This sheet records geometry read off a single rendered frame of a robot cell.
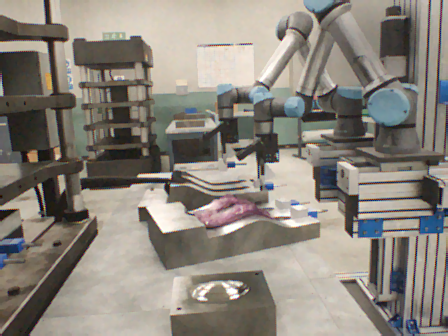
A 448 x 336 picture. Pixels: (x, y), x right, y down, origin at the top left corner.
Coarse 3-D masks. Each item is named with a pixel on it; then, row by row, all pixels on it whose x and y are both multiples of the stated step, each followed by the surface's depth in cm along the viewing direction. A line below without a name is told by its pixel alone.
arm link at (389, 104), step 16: (304, 0) 121; (320, 0) 118; (336, 0) 117; (320, 16) 121; (336, 16) 118; (352, 16) 119; (336, 32) 120; (352, 32) 117; (352, 48) 117; (368, 48) 116; (352, 64) 119; (368, 64) 116; (368, 80) 117; (384, 80) 113; (368, 96) 117; (384, 96) 112; (400, 96) 110; (368, 112) 117; (384, 112) 114; (400, 112) 111
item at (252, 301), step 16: (240, 272) 84; (256, 272) 84; (176, 288) 78; (192, 288) 78; (208, 288) 80; (224, 288) 80; (240, 288) 79; (256, 288) 77; (176, 304) 72; (192, 304) 72; (208, 304) 72; (224, 304) 72; (240, 304) 71; (256, 304) 71; (272, 304) 71; (176, 320) 69; (192, 320) 69; (208, 320) 70; (224, 320) 70; (240, 320) 70; (256, 320) 71; (272, 320) 71
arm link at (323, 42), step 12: (324, 36) 135; (312, 48) 139; (324, 48) 137; (312, 60) 139; (324, 60) 139; (312, 72) 140; (300, 84) 144; (312, 84) 142; (300, 96) 145; (312, 96) 145; (312, 108) 150
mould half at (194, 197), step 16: (256, 176) 169; (160, 192) 160; (176, 192) 141; (192, 192) 142; (208, 192) 144; (224, 192) 147; (240, 192) 144; (256, 192) 144; (144, 208) 142; (192, 208) 143
